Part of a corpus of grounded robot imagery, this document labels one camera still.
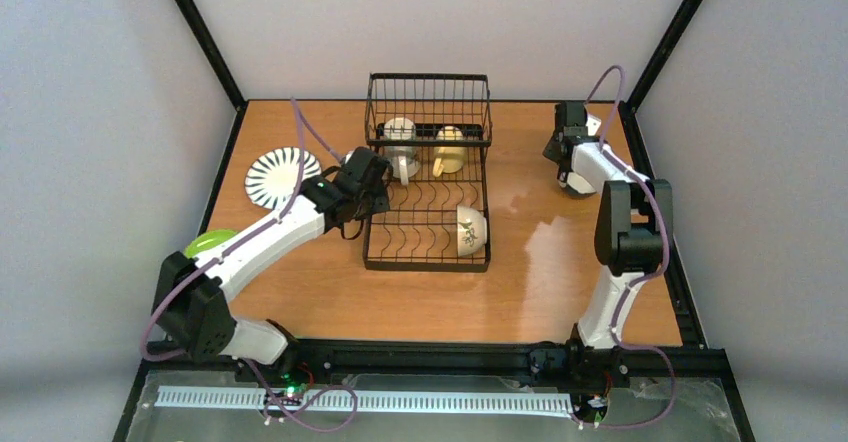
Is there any white mug coral pattern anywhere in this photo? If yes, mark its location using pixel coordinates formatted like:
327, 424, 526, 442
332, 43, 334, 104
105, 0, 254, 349
384, 117, 421, 186

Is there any white blue striped plate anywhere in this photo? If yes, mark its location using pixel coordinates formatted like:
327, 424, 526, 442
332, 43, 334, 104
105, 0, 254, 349
244, 146, 322, 210

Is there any black wire dish rack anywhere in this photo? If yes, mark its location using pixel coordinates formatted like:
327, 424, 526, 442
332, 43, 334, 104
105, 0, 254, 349
363, 72, 493, 273

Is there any yellow mug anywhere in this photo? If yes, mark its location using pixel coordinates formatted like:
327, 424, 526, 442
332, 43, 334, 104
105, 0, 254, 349
432, 126, 467, 177

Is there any cream bowl floral pattern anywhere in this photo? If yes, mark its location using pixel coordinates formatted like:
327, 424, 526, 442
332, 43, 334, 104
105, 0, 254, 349
456, 205, 488, 257

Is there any white bowl dark outside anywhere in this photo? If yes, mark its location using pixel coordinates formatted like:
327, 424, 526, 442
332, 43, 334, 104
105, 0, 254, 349
557, 172, 596, 198

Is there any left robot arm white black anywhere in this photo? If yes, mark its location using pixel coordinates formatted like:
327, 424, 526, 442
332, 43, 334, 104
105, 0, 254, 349
140, 147, 392, 365

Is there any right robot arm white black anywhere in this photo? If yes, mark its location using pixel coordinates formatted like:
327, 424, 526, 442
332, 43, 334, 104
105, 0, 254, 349
543, 101, 673, 349

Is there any green plate woven rim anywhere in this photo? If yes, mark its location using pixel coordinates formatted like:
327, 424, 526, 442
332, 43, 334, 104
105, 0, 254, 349
183, 229, 238, 258

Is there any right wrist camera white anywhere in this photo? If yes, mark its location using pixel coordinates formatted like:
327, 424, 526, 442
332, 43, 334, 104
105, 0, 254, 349
585, 114, 603, 137

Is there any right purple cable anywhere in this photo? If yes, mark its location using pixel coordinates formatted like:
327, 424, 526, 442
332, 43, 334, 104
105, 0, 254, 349
569, 65, 677, 431

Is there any black corner frame post right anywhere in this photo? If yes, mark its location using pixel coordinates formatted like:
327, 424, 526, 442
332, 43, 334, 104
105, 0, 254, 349
627, 0, 704, 114

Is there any black corner frame post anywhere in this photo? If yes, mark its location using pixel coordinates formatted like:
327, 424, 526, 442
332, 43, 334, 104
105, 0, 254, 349
627, 0, 704, 114
174, 0, 247, 111

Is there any white slotted cable duct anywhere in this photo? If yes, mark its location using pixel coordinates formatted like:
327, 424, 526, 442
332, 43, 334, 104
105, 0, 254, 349
153, 386, 573, 418

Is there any black corner frame post left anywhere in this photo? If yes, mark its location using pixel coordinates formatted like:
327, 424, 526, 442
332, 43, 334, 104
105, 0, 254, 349
174, 0, 247, 111

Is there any black front frame rail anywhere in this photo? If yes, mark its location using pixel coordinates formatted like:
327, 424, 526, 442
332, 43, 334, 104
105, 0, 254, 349
142, 338, 730, 387

